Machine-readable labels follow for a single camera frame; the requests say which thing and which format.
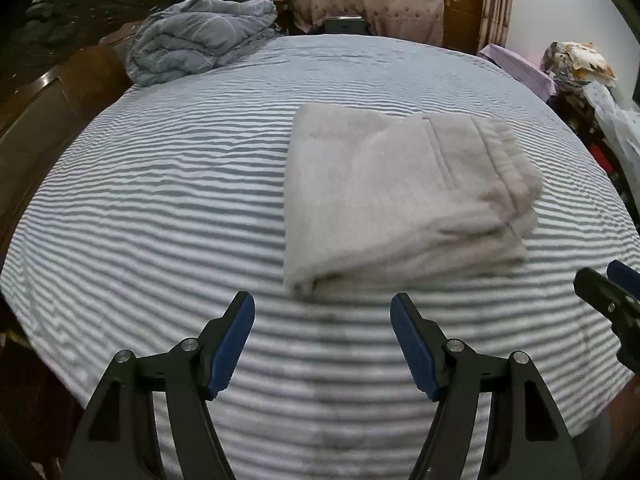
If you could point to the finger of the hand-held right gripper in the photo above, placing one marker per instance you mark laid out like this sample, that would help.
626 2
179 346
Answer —
625 280
595 285

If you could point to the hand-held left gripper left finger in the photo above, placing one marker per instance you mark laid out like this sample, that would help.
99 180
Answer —
232 345

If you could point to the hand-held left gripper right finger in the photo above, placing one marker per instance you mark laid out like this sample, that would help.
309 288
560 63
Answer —
415 345

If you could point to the grey towel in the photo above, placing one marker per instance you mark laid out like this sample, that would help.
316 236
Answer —
390 200

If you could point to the grey white striped bed sheet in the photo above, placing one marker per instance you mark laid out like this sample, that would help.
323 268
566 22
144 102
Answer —
150 210

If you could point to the white dotted cloth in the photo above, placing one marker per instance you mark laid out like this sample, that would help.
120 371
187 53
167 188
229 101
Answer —
620 120

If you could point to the floral patterned pillow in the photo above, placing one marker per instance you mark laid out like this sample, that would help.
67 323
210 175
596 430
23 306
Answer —
580 60

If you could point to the lavender cloth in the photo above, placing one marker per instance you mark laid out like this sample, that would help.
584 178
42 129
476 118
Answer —
520 72

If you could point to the narrow beige curtain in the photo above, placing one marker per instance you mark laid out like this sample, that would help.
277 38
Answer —
495 5

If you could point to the dark wooden headboard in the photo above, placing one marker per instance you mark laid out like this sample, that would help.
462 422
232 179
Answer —
50 110

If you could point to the brown wooden door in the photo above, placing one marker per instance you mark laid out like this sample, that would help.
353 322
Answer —
462 10

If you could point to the blue grey folded quilt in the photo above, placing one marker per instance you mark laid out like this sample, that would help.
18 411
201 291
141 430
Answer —
200 35

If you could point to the dark storage box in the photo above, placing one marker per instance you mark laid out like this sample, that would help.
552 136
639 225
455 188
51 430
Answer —
345 25

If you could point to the pink patterned curtain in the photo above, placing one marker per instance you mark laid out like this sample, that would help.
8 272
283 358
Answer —
380 0

